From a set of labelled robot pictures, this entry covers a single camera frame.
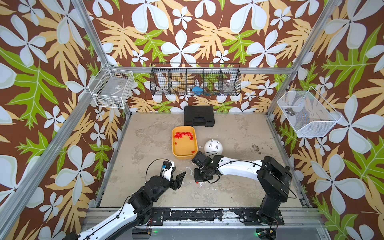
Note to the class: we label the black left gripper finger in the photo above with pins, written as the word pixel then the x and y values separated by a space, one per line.
pixel 175 186
pixel 180 178

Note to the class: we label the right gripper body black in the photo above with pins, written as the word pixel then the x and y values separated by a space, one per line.
pixel 200 174

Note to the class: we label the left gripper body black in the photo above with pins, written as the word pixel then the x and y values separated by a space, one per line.
pixel 173 184

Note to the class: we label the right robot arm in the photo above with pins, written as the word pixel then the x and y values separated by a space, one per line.
pixel 274 178

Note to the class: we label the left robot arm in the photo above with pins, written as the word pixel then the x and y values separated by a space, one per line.
pixel 135 211

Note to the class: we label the white sphere with screws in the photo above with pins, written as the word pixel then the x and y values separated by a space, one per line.
pixel 213 147

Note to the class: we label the yellow plastic tray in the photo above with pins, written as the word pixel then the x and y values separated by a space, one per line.
pixel 184 149

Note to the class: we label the red sleeve pile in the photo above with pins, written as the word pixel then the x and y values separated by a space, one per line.
pixel 180 135

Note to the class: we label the black plastic tool case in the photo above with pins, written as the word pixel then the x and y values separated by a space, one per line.
pixel 199 116

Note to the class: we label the white mesh basket right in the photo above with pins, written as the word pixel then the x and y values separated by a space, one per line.
pixel 308 113

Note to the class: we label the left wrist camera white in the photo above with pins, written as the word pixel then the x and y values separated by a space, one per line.
pixel 167 169

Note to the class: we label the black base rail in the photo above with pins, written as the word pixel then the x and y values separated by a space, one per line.
pixel 210 215

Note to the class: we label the black wire wall basket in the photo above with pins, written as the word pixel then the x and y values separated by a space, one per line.
pixel 194 79

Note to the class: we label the white wire basket left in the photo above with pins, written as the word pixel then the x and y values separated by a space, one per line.
pixel 111 87

